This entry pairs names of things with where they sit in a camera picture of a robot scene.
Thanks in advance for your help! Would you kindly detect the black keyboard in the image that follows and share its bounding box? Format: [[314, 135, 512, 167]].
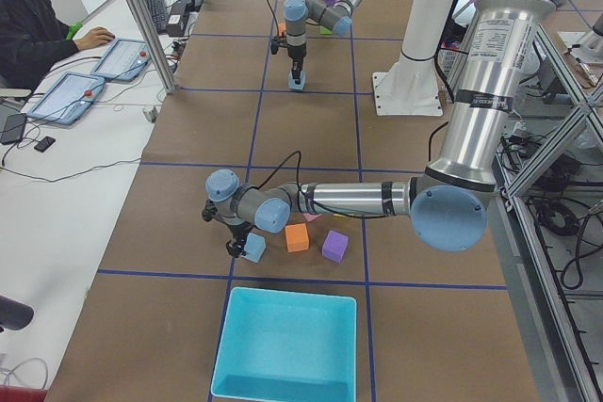
[[144, 0, 168, 34]]

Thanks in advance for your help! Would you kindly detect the cyan plastic bin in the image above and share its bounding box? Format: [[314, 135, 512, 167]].
[[211, 287, 357, 401]]

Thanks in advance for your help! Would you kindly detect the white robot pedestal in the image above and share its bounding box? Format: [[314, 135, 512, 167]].
[[372, 0, 454, 117]]

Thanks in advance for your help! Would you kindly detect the pink foam block left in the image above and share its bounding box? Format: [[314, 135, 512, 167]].
[[302, 213, 321, 222]]

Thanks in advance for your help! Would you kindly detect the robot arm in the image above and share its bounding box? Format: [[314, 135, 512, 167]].
[[202, 0, 560, 257], [271, 0, 362, 91]]

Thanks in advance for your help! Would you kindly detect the light blue foam block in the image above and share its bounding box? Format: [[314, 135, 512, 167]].
[[287, 70, 306, 91], [244, 233, 266, 264]]

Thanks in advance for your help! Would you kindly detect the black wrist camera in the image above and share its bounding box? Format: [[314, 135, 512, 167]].
[[269, 35, 287, 55], [201, 200, 220, 222]]

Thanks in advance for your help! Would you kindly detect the blue teach pendant near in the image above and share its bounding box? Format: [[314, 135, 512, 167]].
[[27, 72, 106, 126]]

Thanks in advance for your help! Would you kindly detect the blue teach pendant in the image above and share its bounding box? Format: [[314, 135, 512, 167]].
[[27, 72, 106, 126], [90, 39, 150, 82]]

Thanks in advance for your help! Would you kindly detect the person's hand on mouse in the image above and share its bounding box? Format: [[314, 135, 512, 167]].
[[73, 26, 115, 51]]

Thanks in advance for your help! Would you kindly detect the seated person in black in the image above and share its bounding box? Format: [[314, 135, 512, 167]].
[[0, 0, 114, 92]]

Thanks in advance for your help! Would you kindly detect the aluminium frame post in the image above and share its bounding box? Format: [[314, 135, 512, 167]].
[[126, 0, 176, 94]]

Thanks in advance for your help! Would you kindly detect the green foam block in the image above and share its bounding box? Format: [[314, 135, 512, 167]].
[[319, 26, 333, 35]]

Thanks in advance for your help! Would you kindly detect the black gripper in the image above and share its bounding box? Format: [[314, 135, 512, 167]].
[[226, 221, 253, 258], [287, 43, 306, 82]]

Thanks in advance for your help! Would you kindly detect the small black phone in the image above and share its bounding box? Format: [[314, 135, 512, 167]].
[[34, 136, 56, 153]]

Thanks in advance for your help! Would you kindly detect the blue teach pendant far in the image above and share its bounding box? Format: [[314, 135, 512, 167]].
[[90, 39, 150, 82]]

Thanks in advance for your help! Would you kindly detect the orange foam block left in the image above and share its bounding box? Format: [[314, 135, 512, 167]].
[[285, 223, 310, 253]]

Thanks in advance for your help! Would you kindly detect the purple foam block left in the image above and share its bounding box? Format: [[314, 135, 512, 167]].
[[321, 230, 349, 263]]

